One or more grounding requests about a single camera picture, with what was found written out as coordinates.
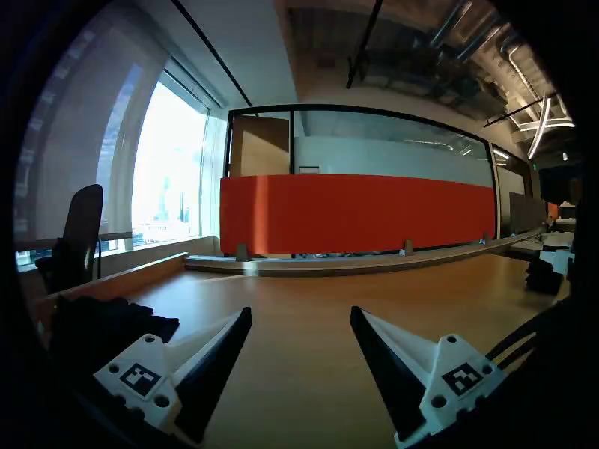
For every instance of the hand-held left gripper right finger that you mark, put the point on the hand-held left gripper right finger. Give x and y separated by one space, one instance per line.
461 374

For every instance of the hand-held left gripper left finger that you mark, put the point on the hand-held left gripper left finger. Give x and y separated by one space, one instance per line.
140 369

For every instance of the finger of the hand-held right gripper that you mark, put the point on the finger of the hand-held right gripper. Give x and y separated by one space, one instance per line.
552 259

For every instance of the stack of black towels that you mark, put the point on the stack of black towels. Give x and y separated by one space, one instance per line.
544 279

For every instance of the grey desk screen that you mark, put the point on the grey desk screen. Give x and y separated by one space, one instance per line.
526 213

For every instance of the heap of black towels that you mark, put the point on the heap of black towels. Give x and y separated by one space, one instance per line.
100 325

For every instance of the black office chair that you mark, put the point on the black office chair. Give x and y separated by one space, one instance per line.
79 234

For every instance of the red desk screen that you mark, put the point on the red desk screen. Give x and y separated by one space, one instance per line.
355 213

